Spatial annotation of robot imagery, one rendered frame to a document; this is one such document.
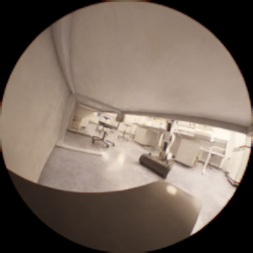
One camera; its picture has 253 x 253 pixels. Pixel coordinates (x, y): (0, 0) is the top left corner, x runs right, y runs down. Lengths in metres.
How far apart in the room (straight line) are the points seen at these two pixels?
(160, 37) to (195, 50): 0.08
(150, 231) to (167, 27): 0.34
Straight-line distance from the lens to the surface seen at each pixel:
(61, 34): 0.29
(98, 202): 0.16
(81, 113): 3.13
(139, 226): 0.15
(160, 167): 1.33
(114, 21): 0.24
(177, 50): 0.24
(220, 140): 5.10
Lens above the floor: 0.53
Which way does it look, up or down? 1 degrees up
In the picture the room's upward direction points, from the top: 19 degrees clockwise
